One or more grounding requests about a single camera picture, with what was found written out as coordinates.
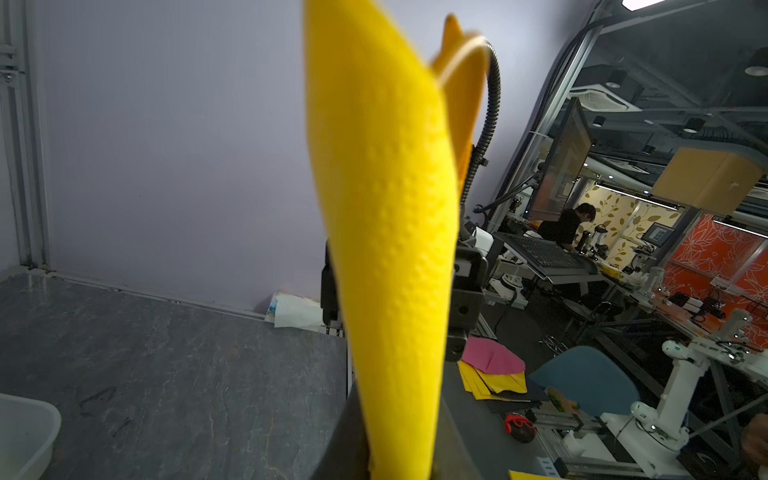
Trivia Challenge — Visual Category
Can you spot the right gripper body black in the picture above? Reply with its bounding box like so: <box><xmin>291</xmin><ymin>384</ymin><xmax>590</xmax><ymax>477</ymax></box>
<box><xmin>320</xmin><ymin>242</ymin><xmax>488</xmax><ymax>362</ymax></box>

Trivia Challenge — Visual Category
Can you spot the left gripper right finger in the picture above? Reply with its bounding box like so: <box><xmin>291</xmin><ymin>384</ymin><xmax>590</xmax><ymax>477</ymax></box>
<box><xmin>431</xmin><ymin>400</ymin><xmax>481</xmax><ymax>480</ymax></box>

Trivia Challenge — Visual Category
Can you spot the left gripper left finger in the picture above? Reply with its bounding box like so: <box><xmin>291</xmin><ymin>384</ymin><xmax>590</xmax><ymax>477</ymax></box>
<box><xmin>310</xmin><ymin>383</ymin><xmax>370</xmax><ymax>480</ymax></box>

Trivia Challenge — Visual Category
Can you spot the yellow paper napkin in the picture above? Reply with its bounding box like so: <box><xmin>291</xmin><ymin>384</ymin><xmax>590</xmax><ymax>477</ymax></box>
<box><xmin>303</xmin><ymin>1</ymin><xmax>460</xmax><ymax>479</ymax></box>

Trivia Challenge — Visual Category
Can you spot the orange wooden spoon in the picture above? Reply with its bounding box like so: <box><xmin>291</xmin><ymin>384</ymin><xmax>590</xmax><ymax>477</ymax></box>
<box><xmin>431</xmin><ymin>14</ymin><xmax>489</xmax><ymax>195</ymax></box>

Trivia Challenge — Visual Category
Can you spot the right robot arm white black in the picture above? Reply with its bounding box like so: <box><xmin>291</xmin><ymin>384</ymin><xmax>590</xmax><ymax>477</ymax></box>
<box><xmin>320</xmin><ymin>39</ymin><xmax>501</xmax><ymax>362</ymax></box>

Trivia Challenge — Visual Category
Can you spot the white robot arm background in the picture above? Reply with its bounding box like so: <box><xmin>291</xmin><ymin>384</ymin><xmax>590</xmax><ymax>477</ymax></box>
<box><xmin>443</xmin><ymin>309</ymin><xmax>767</xmax><ymax>479</ymax></box>

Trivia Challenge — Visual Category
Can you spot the pink paper napkin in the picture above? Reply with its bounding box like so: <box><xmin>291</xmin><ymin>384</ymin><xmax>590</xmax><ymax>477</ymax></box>
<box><xmin>461</xmin><ymin>336</ymin><xmax>526</xmax><ymax>375</ymax></box>

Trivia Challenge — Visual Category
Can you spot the red black small tool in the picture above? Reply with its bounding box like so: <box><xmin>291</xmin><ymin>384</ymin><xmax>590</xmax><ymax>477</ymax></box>
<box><xmin>504</xmin><ymin>413</ymin><xmax>537</xmax><ymax>444</ymax></box>

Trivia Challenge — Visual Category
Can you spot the black keyboard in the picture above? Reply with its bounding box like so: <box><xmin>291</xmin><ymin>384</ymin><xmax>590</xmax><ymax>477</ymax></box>
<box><xmin>504</xmin><ymin>235</ymin><xmax>583</xmax><ymax>270</ymax></box>

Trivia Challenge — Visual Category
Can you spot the stack of yellow napkins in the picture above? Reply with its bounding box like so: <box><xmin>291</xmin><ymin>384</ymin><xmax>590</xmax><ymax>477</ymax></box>
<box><xmin>458</xmin><ymin>361</ymin><xmax>528</xmax><ymax>401</ymax></box>

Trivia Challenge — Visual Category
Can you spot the person in black shirt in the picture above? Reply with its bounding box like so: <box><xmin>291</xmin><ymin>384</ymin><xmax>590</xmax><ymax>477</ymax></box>
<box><xmin>537</xmin><ymin>203</ymin><xmax>597</xmax><ymax>251</ymax></box>

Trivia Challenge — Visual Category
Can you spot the black computer monitor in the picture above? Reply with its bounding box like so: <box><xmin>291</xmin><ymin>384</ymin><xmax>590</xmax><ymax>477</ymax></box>
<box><xmin>525</xmin><ymin>98</ymin><xmax>592</xmax><ymax>221</ymax></box>

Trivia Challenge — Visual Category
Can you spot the teal office chair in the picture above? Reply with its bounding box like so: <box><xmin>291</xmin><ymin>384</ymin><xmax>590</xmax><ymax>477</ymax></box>
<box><xmin>529</xmin><ymin>346</ymin><xmax>641</xmax><ymax>417</ymax></box>

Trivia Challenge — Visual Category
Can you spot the white oval plastic tub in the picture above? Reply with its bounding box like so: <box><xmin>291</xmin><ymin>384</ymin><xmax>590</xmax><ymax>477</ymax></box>
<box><xmin>1</xmin><ymin>394</ymin><xmax>61</xmax><ymax>480</ymax></box>

